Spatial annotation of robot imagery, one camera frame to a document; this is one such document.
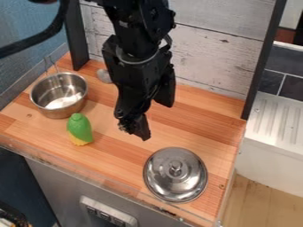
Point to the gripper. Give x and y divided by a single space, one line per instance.
136 74

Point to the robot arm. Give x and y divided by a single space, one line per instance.
138 20

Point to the silver pot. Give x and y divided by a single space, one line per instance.
59 94

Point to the grey toy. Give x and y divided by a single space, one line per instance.
103 76

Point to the green yellow toy corn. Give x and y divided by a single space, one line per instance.
79 130

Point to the silver lid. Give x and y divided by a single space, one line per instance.
175 174

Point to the white cabinet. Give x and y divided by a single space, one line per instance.
274 139

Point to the black frame post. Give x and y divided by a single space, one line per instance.
262 59
77 32

